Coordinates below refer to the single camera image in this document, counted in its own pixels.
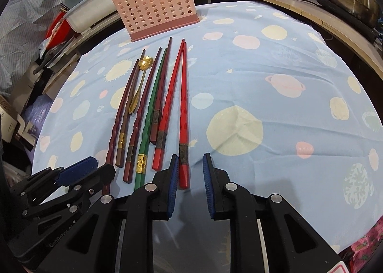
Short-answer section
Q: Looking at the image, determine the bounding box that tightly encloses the blue planet print tablecloth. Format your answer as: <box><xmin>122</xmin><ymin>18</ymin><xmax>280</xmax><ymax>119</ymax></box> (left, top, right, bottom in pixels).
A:
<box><xmin>31</xmin><ymin>1</ymin><xmax>383</xmax><ymax>261</ymax></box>

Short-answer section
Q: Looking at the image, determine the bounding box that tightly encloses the pink perforated utensil basket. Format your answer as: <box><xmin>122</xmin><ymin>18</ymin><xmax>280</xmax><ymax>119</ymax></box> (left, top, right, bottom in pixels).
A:
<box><xmin>111</xmin><ymin>0</ymin><xmax>200</xmax><ymax>42</ymax></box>

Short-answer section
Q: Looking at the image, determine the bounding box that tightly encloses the dark red chopstick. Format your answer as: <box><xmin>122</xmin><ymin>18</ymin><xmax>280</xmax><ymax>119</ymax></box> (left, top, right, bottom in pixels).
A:
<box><xmin>102</xmin><ymin>49</ymin><xmax>146</xmax><ymax>197</ymax></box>
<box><xmin>123</xmin><ymin>48</ymin><xmax>162</xmax><ymax>184</ymax></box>

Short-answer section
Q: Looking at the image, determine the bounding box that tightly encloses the black induction cooker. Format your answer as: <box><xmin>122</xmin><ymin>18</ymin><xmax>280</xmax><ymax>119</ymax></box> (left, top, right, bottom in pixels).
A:
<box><xmin>317</xmin><ymin>0</ymin><xmax>379</xmax><ymax>44</ymax></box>

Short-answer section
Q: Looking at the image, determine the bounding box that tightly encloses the white plastic tub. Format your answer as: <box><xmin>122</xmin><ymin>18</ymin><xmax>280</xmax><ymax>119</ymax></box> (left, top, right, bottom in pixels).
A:
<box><xmin>64</xmin><ymin>0</ymin><xmax>136</xmax><ymax>34</ymax></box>

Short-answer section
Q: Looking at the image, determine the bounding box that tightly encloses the red plastic board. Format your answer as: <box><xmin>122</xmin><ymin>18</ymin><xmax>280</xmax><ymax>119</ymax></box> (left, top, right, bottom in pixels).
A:
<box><xmin>45</xmin><ymin>11</ymin><xmax>72</xmax><ymax>43</ymax></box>

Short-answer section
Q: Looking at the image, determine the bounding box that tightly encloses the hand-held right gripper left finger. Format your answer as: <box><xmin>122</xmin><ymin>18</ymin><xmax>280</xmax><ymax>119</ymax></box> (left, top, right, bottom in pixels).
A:
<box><xmin>37</xmin><ymin>154</ymin><xmax>180</xmax><ymax>273</ymax></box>

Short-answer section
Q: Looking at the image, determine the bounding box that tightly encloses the green chopstick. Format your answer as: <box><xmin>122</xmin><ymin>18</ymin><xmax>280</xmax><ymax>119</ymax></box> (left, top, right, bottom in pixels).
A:
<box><xmin>134</xmin><ymin>48</ymin><xmax>169</xmax><ymax>191</ymax></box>

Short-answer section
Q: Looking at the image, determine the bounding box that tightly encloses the brown chopstick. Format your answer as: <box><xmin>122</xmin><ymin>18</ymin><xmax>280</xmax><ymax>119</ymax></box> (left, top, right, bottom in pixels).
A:
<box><xmin>115</xmin><ymin>59</ymin><xmax>141</xmax><ymax>168</ymax></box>
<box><xmin>150</xmin><ymin>36</ymin><xmax>173</xmax><ymax>145</ymax></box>

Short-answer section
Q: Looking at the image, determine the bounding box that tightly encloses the pink floral cloth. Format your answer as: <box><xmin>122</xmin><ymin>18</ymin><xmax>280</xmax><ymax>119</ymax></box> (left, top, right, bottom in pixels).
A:
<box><xmin>350</xmin><ymin>221</ymin><xmax>383</xmax><ymax>270</ymax></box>

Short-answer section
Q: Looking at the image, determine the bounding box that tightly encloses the purple plastic bag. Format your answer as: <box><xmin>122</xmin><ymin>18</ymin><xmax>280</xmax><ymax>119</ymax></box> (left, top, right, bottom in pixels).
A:
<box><xmin>25</xmin><ymin>95</ymin><xmax>56</xmax><ymax>142</ymax></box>

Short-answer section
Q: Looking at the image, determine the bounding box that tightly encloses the gold flower spoon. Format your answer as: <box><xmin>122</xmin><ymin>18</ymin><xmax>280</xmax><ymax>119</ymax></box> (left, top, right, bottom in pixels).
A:
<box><xmin>129</xmin><ymin>56</ymin><xmax>154</xmax><ymax>115</ymax></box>

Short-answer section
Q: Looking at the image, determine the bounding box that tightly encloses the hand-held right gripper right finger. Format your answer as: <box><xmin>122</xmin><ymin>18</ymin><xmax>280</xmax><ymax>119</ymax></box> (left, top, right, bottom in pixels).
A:
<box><xmin>203</xmin><ymin>152</ymin><xmax>343</xmax><ymax>273</ymax></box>

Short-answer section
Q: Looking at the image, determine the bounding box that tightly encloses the grey striped cloth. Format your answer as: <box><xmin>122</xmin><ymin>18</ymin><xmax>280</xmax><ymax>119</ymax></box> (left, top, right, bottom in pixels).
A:
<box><xmin>0</xmin><ymin>0</ymin><xmax>71</xmax><ymax>94</ymax></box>

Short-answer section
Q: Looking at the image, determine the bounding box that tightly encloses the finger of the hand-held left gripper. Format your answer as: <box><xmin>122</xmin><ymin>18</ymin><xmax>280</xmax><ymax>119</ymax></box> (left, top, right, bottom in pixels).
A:
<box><xmin>10</xmin><ymin>156</ymin><xmax>98</xmax><ymax>210</ymax></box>
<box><xmin>26</xmin><ymin>164</ymin><xmax>116</xmax><ymax>226</ymax></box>

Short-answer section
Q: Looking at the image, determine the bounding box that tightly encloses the cardboard box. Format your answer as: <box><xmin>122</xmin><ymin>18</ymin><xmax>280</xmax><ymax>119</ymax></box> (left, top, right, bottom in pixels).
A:
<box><xmin>0</xmin><ymin>93</ymin><xmax>36</xmax><ymax>154</ymax></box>

